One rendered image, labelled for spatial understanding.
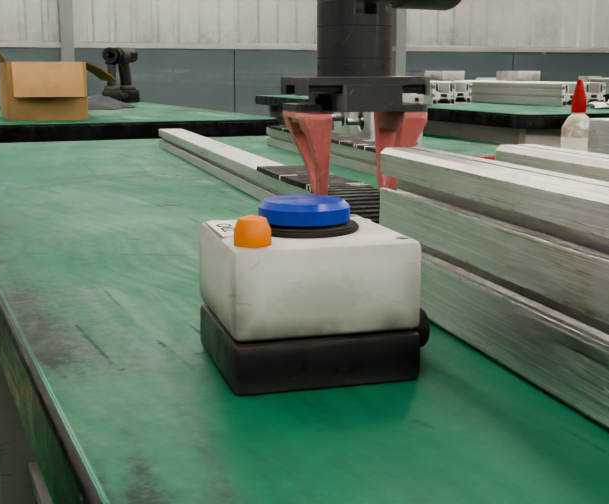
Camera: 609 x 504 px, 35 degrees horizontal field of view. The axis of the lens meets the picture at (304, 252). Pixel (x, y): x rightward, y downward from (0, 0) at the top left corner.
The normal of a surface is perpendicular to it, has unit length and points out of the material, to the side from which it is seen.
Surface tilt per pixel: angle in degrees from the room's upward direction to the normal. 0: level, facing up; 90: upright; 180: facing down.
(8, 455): 90
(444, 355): 0
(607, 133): 90
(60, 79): 69
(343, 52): 90
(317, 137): 111
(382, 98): 90
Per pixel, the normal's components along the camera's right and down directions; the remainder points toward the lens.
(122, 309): 0.00, -0.98
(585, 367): -0.96, 0.05
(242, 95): 0.39, 0.17
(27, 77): 0.32, -0.29
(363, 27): 0.15, 0.18
